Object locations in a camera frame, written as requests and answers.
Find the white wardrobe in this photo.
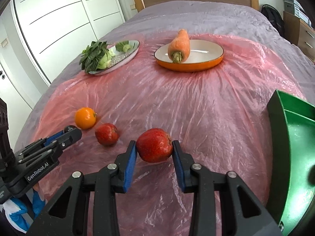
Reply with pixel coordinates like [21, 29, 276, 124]
[0, 0, 126, 138]

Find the orange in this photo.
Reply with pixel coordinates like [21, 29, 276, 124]
[75, 107, 97, 130]

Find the purple bed sheet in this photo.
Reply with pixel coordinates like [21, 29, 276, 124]
[18, 0, 315, 153]

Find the large bok choy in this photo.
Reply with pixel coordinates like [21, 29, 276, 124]
[81, 41, 116, 74]

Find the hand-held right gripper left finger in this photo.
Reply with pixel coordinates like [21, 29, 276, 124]
[26, 140, 137, 236]

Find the grey storage box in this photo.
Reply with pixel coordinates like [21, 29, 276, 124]
[282, 0, 296, 12]

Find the red apple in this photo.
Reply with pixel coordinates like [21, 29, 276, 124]
[136, 128, 173, 163]
[95, 123, 120, 146]

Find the orange rimmed plate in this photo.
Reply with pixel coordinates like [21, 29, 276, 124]
[154, 39, 224, 73]

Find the green rectangular tray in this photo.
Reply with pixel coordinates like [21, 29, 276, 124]
[266, 90, 315, 236]

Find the grey patterned plate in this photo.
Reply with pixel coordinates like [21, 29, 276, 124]
[85, 40, 140, 76]

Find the black backpack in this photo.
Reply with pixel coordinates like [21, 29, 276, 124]
[261, 4, 286, 38]

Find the wooden drawer cabinet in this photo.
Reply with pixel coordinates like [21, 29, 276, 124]
[283, 11, 315, 62]

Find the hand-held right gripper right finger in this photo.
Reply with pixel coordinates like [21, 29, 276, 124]
[172, 140, 283, 236]

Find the white printer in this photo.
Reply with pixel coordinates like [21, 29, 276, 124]
[293, 0, 314, 29]

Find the carrot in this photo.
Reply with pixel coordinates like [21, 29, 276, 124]
[168, 29, 191, 64]

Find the small bok choy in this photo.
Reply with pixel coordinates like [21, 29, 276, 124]
[115, 41, 131, 53]

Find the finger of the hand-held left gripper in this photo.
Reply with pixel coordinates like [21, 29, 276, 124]
[23, 131, 66, 154]
[18, 128, 82, 168]

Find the pink plastic sheet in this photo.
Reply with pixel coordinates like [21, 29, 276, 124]
[15, 28, 315, 236]

